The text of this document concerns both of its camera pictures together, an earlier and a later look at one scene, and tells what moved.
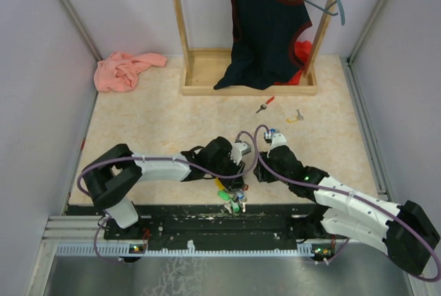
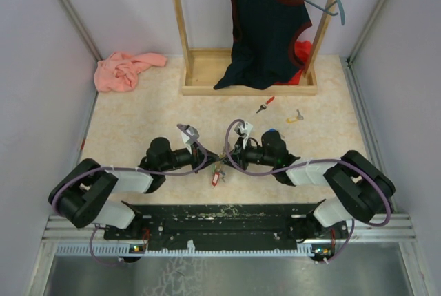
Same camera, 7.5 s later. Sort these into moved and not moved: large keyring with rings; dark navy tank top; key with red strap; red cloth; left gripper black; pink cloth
Moved: left gripper black; large keyring with rings
Not moved: pink cloth; key with red strap; red cloth; dark navy tank top
